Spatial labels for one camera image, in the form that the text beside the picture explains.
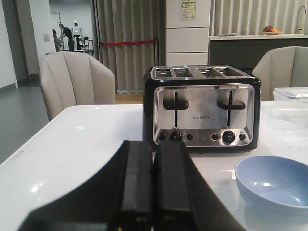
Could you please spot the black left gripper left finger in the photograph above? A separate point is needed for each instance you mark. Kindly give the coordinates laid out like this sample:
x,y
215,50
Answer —
x,y
116,198

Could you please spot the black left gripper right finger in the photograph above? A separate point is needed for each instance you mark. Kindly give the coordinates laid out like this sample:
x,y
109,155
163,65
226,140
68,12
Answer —
x,y
183,201

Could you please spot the blue bowl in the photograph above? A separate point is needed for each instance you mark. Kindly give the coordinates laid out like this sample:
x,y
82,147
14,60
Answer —
x,y
274,185

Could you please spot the black and chrome toaster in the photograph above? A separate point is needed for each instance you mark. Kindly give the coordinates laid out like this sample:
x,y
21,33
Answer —
x,y
209,108

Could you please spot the beige armchair left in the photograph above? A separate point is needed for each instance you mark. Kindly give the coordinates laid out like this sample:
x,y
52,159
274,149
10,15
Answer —
x,y
71,78

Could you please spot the beige armchair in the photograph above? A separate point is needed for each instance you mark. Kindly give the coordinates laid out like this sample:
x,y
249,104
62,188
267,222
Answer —
x,y
71,78
280,68

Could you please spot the clear plastic container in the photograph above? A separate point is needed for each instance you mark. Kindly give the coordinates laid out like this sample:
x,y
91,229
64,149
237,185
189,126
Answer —
x,y
291,94

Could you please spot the red barrier belt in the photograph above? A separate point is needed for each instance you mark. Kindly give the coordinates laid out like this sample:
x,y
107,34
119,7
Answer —
x,y
128,43

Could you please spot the dark kitchen counter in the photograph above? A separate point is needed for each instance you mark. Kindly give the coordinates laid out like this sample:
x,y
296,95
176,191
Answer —
x,y
244,52

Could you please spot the beige armchair right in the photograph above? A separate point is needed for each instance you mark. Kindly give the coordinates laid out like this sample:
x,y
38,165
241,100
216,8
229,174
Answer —
x,y
280,68

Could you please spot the white humanoid robot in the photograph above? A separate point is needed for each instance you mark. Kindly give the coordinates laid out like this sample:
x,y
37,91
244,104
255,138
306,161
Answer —
x,y
77,34

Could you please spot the person in black clothes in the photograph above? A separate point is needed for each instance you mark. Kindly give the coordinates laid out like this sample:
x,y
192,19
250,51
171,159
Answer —
x,y
66,32

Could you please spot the white cabinet column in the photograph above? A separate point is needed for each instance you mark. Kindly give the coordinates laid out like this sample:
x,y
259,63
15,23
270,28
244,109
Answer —
x,y
187,32

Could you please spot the fruit plate on counter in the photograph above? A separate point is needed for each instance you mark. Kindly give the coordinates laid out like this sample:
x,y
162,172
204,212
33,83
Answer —
x,y
269,30

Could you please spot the chrome faucet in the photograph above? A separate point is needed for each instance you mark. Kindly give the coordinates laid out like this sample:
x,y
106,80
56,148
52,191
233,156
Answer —
x,y
302,12

